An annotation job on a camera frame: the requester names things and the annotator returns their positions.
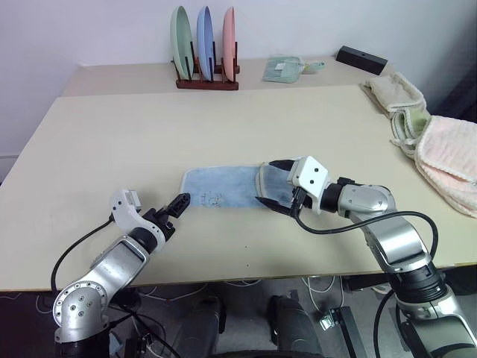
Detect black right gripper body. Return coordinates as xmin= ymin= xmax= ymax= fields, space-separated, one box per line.
xmin=291 ymin=185 xmax=316 ymax=218

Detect green towel with white trim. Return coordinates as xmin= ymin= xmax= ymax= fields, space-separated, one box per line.
xmin=388 ymin=107 xmax=434 ymax=160

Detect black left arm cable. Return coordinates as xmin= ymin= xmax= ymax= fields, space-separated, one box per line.
xmin=51 ymin=219 xmax=113 ymax=292

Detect blue plate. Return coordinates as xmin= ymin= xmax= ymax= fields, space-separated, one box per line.
xmin=195 ymin=5 xmax=216 ymax=81

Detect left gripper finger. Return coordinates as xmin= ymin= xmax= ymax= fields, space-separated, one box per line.
xmin=163 ymin=194 xmax=192 ymax=220
xmin=159 ymin=192 xmax=189 ymax=216

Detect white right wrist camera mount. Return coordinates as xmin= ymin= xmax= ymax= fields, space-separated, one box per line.
xmin=285 ymin=156 xmax=333 ymax=216

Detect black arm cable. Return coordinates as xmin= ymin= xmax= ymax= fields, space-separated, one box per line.
xmin=291 ymin=207 xmax=440 ymax=358
xmin=51 ymin=219 xmax=113 ymax=292

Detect cream folded towel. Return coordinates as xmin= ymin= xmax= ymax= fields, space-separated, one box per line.
xmin=358 ymin=72 xmax=428 ymax=121

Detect green plate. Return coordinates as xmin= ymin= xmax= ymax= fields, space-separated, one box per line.
xmin=169 ymin=5 xmax=196 ymax=81

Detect black rectangular box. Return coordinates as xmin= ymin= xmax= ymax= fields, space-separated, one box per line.
xmin=335 ymin=45 xmax=389 ymax=76

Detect black table frame bar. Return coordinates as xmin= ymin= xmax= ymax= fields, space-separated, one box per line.
xmin=342 ymin=274 xmax=393 ymax=295

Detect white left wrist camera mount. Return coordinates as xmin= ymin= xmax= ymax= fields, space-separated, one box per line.
xmin=108 ymin=189 xmax=167 ymax=255

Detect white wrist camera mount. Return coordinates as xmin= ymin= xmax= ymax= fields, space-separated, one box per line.
xmin=108 ymin=189 xmax=167 ymax=255
xmin=285 ymin=156 xmax=333 ymax=216

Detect small green handled tool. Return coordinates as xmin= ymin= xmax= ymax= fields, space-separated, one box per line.
xmin=300 ymin=60 xmax=327 ymax=75

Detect folded green cloth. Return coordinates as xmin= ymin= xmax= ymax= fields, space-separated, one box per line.
xmin=262 ymin=54 xmax=303 ymax=84

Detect white floor cable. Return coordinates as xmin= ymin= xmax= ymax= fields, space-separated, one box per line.
xmin=302 ymin=275 xmax=346 ymax=311
xmin=138 ymin=283 xmax=178 ymax=304

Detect light blue towel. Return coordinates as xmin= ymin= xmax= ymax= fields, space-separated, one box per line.
xmin=180 ymin=162 xmax=296 ymax=210

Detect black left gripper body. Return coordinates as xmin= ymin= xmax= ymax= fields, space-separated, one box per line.
xmin=142 ymin=207 xmax=177 ymax=242

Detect black metal table leg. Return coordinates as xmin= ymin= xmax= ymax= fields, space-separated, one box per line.
xmin=329 ymin=306 xmax=361 ymax=358

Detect dark rounded shape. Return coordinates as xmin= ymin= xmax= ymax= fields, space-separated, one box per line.
xmin=267 ymin=293 xmax=323 ymax=358
xmin=177 ymin=293 xmax=226 ymax=358

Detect dark wooden plate rack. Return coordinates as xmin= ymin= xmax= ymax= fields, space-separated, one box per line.
xmin=171 ymin=40 xmax=240 ymax=92

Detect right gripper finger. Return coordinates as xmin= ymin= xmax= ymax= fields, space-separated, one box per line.
xmin=268 ymin=158 xmax=300 ymax=176
xmin=254 ymin=196 xmax=296 ymax=217

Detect pink folded towel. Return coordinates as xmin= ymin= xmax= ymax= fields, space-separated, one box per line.
xmin=414 ymin=115 xmax=477 ymax=220

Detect pink plate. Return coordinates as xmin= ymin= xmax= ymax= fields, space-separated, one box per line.
xmin=222 ymin=7 xmax=238 ymax=83

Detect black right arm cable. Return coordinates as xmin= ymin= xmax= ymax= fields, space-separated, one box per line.
xmin=291 ymin=207 xmax=440 ymax=358

